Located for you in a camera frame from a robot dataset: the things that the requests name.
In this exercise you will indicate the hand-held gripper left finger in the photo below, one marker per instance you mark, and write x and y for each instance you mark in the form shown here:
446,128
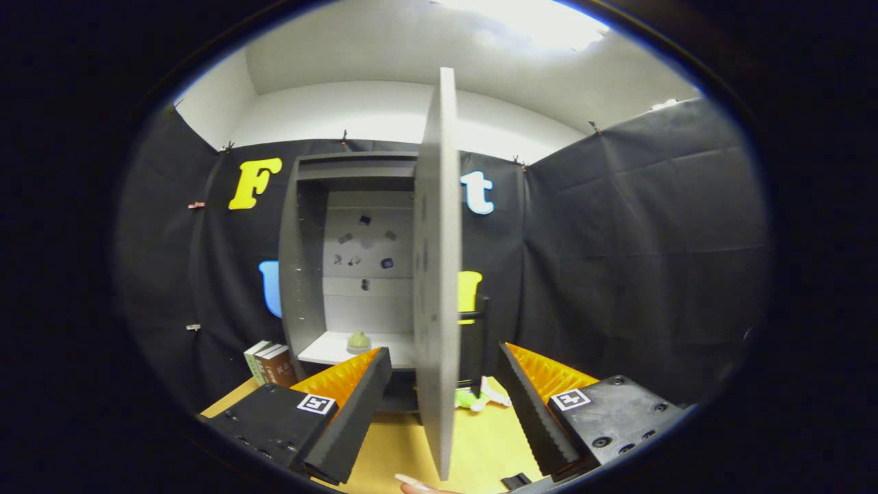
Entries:
357,422

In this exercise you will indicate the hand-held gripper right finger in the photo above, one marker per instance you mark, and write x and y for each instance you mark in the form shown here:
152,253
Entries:
529,415

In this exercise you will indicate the small pale green cup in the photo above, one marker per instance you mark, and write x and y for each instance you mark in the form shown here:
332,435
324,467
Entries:
359,343

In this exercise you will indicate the green and pink plush toy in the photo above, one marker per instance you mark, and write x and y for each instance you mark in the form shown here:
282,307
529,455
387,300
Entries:
473,399

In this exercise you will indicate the dark brown book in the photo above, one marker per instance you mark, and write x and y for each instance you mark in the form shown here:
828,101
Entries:
265,370

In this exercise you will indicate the grey cabinet body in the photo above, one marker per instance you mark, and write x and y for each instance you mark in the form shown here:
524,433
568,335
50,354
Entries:
302,274

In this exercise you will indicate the small ceiling light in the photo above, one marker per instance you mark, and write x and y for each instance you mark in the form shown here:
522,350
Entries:
664,104

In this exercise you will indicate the small black bracket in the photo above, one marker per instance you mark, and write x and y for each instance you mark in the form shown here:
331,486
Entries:
516,481

